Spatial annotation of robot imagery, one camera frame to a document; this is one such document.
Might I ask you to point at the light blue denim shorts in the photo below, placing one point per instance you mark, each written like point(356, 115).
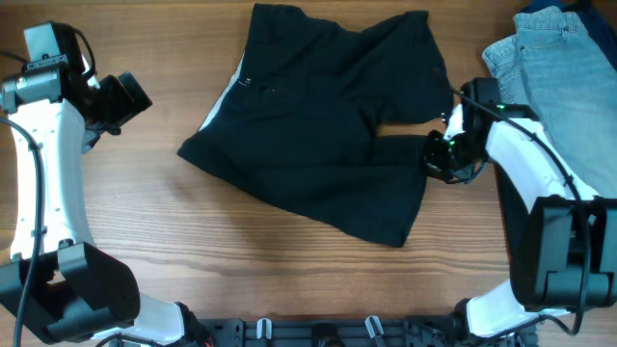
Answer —
point(553, 65)

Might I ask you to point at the black shorts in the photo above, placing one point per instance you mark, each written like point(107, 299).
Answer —
point(297, 124)

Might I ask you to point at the dark folded garment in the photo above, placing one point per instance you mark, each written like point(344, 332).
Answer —
point(514, 216)

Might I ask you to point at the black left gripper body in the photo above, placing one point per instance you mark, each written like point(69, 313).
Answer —
point(115, 107)

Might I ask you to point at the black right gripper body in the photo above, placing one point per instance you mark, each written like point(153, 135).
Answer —
point(450, 157)

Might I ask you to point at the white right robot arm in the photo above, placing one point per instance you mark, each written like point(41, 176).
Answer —
point(560, 232)

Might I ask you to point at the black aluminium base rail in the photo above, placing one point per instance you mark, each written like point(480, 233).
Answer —
point(411, 331)

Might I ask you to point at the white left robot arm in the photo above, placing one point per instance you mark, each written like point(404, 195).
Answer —
point(58, 284)

